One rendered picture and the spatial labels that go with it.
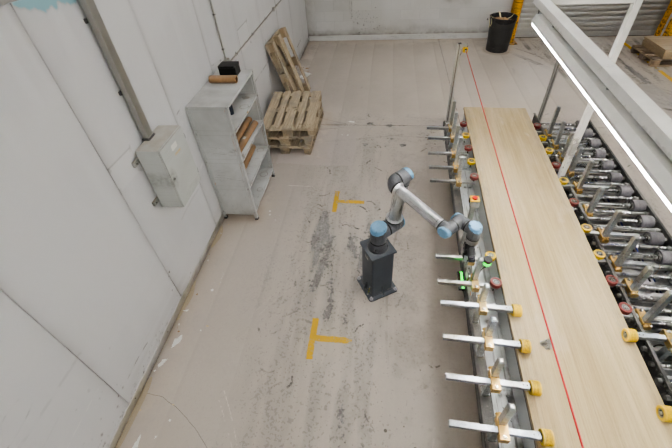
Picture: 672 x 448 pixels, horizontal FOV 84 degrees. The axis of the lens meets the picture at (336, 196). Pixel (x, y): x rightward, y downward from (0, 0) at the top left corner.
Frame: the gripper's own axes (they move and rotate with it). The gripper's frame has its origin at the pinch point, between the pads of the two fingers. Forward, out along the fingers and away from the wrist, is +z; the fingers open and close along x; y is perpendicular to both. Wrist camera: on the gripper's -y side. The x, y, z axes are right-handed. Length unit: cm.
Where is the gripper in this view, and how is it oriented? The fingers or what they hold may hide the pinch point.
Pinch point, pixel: (466, 262)
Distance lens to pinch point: 293.7
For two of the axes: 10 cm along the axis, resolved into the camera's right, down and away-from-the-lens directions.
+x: -9.9, -0.6, 1.5
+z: 0.6, 7.5, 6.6
